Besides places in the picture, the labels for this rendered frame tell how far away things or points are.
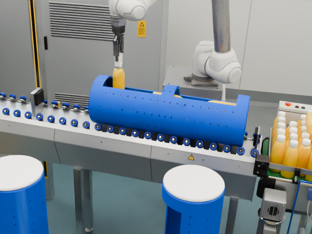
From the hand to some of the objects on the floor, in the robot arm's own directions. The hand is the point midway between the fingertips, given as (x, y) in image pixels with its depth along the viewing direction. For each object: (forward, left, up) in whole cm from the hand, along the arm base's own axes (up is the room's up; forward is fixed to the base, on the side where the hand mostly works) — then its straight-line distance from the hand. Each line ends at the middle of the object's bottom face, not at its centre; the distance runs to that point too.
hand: (118, 60), depth 253 cm
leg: (+37, +68, -133) cm, 154 cm away
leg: (+5, -25, -133) cm, 135 cm away
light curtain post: (-47, -54, -133) cm, 151 cm away
